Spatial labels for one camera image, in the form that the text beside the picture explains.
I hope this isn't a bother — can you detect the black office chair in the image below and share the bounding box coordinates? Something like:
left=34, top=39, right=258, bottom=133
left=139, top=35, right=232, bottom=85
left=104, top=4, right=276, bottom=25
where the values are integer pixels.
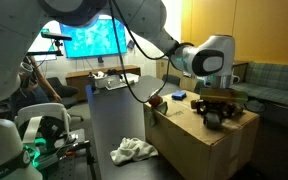
left=162, top=74, right=180, bottom=86

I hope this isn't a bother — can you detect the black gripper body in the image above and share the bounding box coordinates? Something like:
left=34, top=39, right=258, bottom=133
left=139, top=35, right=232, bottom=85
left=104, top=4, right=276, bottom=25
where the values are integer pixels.
left=200, top=88, right=248, bottom=103

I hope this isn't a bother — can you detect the green plaid sofa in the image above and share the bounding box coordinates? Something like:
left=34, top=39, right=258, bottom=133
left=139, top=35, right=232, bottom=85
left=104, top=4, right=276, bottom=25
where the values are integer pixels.
left=231, top=62, right=288, bottom=127

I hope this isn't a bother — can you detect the dark grey eraser block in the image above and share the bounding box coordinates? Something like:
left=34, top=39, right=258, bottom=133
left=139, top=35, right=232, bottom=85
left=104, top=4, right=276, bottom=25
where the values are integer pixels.
left=204, top=112, right=221, bottom=129

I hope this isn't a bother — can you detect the seated person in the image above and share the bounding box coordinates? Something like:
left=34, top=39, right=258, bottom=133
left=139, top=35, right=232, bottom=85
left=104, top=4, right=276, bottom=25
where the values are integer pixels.
left=10, top=56, right=62, bottom=115

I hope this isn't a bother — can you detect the brown plush toy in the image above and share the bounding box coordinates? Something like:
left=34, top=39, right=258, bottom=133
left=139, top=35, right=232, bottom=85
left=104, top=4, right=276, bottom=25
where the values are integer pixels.
left=190, top=99, right=243, bottom=118

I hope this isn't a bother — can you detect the white crumpled cloth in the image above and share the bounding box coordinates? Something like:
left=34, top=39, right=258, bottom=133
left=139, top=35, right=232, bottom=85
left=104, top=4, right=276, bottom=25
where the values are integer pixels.
left=110, top=138, right=159, bottom=165

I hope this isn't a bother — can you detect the wall television screen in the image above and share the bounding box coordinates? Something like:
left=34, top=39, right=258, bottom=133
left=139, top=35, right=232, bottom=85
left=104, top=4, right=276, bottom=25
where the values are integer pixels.
left=60, top=19, right=127, bottom=58

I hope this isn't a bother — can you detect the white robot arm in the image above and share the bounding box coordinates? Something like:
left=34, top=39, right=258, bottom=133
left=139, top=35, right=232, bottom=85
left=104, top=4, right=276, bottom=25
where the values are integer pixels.
left=0, top=0, right=235, bottom=180

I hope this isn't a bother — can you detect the blue sponge cloth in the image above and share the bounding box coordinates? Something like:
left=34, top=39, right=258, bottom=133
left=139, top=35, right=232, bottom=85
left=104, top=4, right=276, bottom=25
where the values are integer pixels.
left=171, top=91, right=186, bottom=100

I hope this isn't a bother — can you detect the large cardboard box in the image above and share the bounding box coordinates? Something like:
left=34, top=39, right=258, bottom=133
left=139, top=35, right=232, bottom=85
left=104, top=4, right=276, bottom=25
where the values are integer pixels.
left=143, top=92, right=260, bottom=180

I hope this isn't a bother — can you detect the low wooden sideboard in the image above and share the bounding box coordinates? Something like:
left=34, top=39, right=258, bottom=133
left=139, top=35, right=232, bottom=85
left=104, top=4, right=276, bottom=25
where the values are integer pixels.
left=65, top=64, right=142, bottom=103

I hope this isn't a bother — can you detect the red apple toy with leaves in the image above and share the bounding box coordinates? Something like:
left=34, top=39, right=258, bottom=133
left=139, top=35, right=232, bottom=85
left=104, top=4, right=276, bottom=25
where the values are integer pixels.
left=148, top=95, right=168, bottom=127

